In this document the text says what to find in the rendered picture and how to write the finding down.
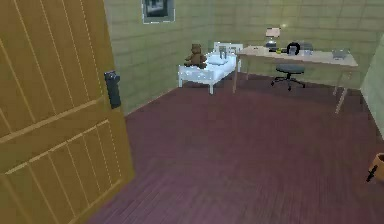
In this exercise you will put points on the white pillow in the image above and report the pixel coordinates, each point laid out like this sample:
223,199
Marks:
217,60

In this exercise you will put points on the black round alarm clock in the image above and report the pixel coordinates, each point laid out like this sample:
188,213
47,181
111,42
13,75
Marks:
293,49

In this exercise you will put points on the beige wooden desk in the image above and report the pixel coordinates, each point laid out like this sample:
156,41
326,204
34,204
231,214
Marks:
300,58

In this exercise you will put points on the orange basket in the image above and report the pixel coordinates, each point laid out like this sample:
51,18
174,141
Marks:
378,165

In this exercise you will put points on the grey laptop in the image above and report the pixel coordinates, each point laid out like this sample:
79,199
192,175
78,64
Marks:
340,54

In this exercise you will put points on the small black stick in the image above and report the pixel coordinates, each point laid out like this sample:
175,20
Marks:
371,174

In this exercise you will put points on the yellow black small object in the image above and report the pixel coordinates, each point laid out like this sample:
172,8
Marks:
276,50

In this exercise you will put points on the brown teddy bear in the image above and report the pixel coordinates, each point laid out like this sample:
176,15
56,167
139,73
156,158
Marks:
196,56

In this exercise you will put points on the white bed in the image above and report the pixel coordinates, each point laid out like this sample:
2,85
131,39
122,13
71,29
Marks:
209,68

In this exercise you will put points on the grey swivel desk chair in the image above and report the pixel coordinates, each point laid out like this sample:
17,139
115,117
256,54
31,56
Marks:
289,71

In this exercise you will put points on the grey framed wall picture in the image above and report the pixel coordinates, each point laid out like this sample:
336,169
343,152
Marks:
158,10

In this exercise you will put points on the white shade desk lamp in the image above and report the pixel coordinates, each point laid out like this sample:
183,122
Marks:
272,36

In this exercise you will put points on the grey box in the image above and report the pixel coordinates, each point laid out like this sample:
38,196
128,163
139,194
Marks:
306,48

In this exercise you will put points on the yellow wooden room door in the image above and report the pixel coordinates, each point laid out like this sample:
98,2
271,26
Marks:
56,110

